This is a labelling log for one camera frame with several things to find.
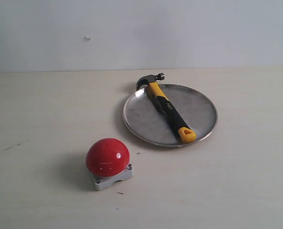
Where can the yellow black claw hammer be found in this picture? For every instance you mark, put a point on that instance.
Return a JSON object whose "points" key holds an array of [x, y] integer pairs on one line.
{"points": [[175, 120]]}

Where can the round silver metal plate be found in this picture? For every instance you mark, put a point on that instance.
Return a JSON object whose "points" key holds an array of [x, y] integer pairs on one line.
{"points": [[143, 118]]}

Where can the red dome push button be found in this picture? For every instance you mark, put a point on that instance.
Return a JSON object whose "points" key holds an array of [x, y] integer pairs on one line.
{"points": [[108, 161]]}

